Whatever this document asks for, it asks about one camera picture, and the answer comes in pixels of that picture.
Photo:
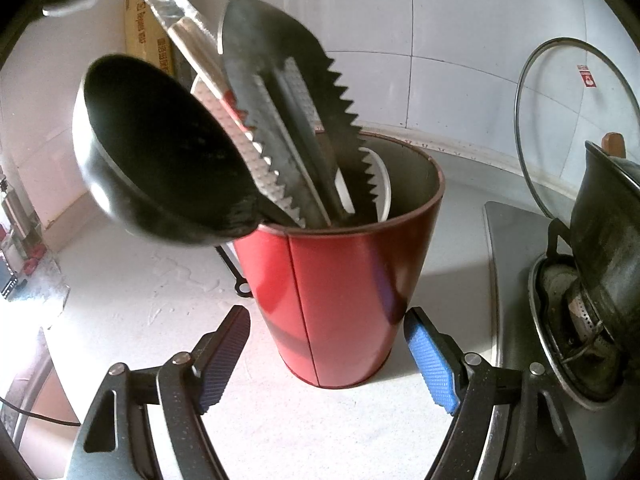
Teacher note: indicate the glass pot lid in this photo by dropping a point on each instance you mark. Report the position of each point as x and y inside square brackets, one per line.
[570, 92]

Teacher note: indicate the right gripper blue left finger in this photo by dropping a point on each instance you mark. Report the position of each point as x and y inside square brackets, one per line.
[115, 440]

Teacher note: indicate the black plastic spoon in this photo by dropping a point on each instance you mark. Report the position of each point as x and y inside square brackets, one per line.
[155, 160]

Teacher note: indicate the white rice paddle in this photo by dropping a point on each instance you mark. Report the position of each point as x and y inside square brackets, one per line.
[235, 129]

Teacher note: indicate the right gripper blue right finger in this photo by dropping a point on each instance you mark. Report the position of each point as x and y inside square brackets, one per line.
[469, 388]

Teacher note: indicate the stainless steel gas stove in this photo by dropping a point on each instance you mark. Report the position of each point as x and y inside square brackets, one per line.
[544, 316]

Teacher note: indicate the disposable chopsticks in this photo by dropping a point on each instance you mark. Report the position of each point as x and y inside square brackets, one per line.
[190, 32]

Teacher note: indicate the white ceramic soup spoon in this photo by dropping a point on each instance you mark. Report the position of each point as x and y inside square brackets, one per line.
[379, 178]

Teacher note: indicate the black clay pot with lid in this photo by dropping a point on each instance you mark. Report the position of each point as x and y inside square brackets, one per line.
[604, 236]

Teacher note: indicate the red cylindrical tin canister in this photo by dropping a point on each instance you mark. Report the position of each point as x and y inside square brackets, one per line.
[333, 300]

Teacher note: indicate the oil bottle with pump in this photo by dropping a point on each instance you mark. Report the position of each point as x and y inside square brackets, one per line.
[15, 219]

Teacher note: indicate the yellow cling film roll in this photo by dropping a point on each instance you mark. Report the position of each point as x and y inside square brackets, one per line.
[145, 38]

